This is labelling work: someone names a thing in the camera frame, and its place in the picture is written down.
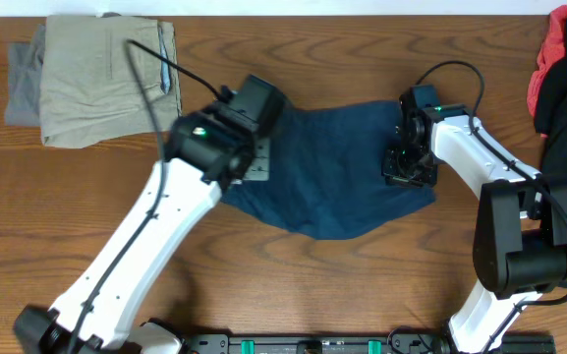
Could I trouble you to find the right black cable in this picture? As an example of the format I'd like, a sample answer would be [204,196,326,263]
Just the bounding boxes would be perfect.
[414,59,567,354]

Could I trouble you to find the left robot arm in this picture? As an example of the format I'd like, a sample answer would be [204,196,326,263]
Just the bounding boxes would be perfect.
[13,76,287,353]

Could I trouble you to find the folded khaki shorts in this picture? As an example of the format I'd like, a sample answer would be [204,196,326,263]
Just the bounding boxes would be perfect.
[39,16,181,148]

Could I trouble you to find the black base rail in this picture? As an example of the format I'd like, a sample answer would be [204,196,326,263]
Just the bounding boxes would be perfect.
[184,332,557,354]

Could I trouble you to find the red garment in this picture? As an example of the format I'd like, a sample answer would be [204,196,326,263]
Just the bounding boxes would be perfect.
[527,5,567,118]

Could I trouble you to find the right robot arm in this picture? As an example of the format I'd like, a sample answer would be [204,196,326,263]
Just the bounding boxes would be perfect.
[382,84,567,353]

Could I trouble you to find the folded grey garment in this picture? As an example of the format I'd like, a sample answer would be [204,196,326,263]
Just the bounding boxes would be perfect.
[4,25,46,127]

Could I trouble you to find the dark blue shorts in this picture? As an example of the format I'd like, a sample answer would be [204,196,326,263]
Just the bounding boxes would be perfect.
[222,100,435,240]

